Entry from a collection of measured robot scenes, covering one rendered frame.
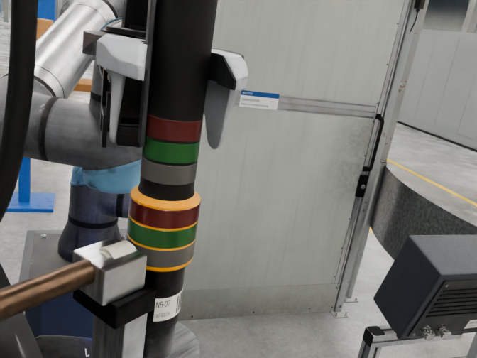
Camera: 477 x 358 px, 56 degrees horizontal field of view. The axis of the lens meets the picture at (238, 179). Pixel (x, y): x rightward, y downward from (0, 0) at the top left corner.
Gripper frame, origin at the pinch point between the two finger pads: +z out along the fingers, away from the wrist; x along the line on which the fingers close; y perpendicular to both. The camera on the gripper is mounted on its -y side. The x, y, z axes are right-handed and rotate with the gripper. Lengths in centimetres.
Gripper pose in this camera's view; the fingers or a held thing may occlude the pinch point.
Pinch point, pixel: (187, 61)
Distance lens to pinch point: 23.6
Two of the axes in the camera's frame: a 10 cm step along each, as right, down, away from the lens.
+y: -1.5, 9.4, 3.0
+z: 3.1, 3.3, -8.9
